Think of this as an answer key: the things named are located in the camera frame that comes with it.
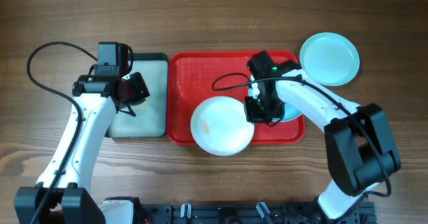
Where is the white plate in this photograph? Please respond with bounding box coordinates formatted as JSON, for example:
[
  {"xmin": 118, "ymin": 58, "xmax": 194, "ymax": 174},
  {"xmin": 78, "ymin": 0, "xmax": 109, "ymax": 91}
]
[{"xmin": 190, "ymin": 96, "xmax": 255, "ymax": 156}]

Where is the pale green plate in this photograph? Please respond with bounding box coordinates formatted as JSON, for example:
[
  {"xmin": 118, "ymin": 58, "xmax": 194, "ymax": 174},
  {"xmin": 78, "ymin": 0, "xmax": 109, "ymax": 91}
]
[{"xmin": 299, "ymin": 32, "xmax": 360, "ymax": 86}]

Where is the green and yellow sponge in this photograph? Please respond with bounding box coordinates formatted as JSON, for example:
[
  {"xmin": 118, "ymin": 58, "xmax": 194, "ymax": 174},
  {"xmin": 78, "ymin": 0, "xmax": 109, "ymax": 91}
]
[{"xmin": 120, "ymin": 99, "xmax": 150, "ymax": 112}]

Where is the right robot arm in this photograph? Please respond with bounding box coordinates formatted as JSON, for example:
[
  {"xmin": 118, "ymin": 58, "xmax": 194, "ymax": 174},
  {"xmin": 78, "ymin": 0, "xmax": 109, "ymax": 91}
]
[{"xmin": 244, "ymin": 51, "xmax": 401, "ymax": 223}]

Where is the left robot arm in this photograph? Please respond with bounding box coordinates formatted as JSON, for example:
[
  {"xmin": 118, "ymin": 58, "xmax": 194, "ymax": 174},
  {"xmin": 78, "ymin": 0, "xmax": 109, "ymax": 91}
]
[{"xmin": 14, "ymin": 42, "xmax": 150, "ymax": 223}]

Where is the black tray with grey liner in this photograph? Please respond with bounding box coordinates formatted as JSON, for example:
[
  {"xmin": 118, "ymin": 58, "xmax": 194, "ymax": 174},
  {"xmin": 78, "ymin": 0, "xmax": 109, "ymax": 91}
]
[{"xmin": 106, "ymin": 53, "xmax": 169, "ymax": 138}]

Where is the light blue plate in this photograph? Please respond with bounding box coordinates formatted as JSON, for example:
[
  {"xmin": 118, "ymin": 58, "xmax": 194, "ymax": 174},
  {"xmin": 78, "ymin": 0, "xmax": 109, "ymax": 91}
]
[{"xmin": 248, "ymin": 83, "xmax": 302, "ymax": 122}]

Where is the left black cable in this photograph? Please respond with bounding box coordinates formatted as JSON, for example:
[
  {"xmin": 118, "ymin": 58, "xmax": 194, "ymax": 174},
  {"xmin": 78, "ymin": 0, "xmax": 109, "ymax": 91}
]
[{"xmin": 25, "ymin": 41, "xmax": 134, "ymax": 224}]

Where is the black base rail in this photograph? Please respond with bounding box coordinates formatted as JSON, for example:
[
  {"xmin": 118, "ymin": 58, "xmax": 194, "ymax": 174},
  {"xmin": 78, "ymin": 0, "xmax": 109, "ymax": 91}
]
[{"xmin": 137, "ymin": 202, "xmax": 377, "ymax": 224}]

